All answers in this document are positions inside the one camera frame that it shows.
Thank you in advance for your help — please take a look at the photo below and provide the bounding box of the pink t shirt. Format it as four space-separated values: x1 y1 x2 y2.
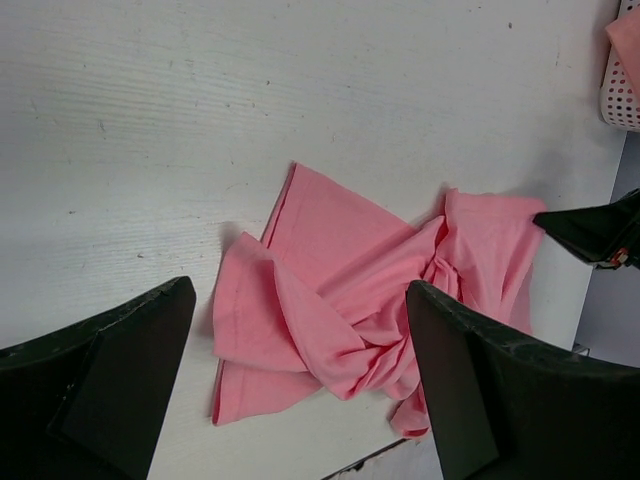
212 163 545 438

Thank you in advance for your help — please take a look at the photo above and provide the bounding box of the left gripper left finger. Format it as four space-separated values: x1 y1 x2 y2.
1 276 195 479

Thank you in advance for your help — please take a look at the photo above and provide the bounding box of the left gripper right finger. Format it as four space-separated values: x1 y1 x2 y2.
406 281 639 479

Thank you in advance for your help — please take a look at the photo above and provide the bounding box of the white perforated laundry basket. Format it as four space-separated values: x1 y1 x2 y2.
599 1 639 133

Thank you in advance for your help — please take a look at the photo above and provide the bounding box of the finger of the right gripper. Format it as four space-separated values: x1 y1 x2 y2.
533 189 639 270

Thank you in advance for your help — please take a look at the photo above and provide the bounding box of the salmon orange t shirt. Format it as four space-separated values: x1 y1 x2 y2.
606 6 640 95

